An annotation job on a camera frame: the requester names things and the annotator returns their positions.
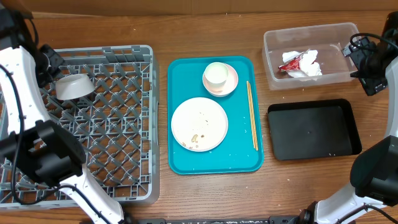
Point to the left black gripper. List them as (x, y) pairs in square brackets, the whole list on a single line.
[(56, 60)]

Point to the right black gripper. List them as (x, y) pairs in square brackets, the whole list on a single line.
[(372, 83)]

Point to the grey white small bowl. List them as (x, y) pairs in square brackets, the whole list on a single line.
[(73, 86)]

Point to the white napkin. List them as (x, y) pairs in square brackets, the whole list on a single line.
[(309, 65)]

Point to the red snack wrapper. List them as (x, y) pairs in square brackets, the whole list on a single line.
[(291, 65)]

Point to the cream white cup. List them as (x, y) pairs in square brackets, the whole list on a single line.
[(216, 75)]

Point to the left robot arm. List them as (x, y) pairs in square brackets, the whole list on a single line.
[(36, 145)]

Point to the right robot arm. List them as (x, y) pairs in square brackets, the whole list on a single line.
[(373, 177)]

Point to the clear plastic waste bin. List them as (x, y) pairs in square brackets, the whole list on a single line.
[(329, 40)]

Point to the black rectangular tray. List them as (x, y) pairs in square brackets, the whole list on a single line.
[(313, 129)]

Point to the grey plastic dish rack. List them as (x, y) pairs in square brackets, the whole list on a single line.
[(116, 124)]

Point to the pink shallow bowl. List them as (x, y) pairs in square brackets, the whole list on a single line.
[(228, 87)]

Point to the teal plastic serving tray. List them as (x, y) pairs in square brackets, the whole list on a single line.
[(241, 150)]

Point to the large white dirty plate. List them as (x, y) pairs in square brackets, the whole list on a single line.
[(199, 124)]

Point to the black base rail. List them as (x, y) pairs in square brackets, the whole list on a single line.
[(270, 220)]

